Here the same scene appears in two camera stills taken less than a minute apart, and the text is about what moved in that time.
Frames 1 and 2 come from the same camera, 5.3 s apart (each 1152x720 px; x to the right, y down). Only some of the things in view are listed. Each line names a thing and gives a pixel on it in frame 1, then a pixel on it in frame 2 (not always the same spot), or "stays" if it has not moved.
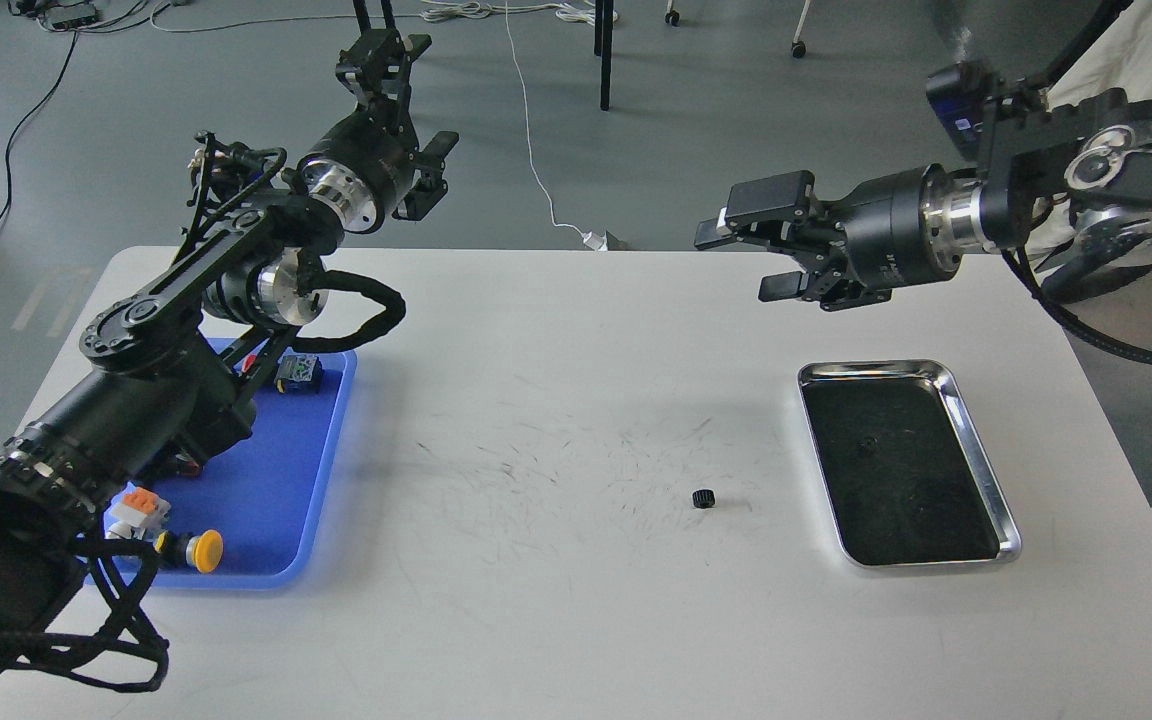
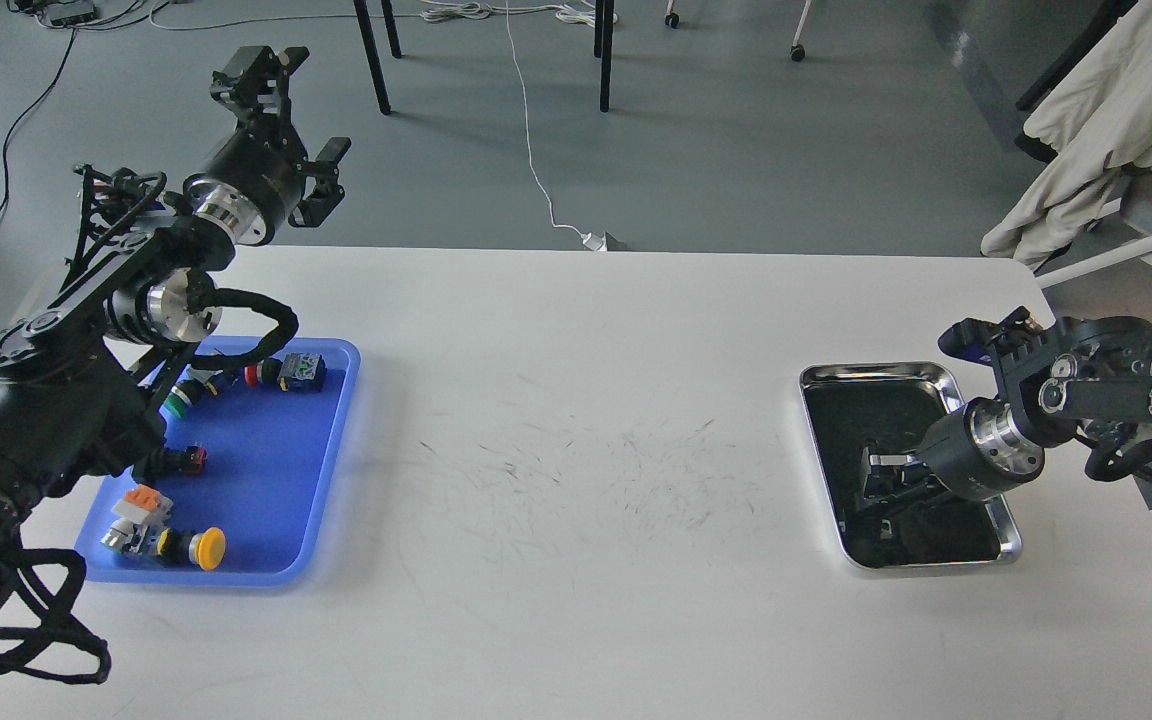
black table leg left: x=363 y=20 stays
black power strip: x=64 y=15 stays
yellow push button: x=203 y=550 stays
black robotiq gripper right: x=887 y=234 → x=974 y=451
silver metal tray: x=908 y=480 stays
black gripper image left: x=360 y=167 → x=255 y=176
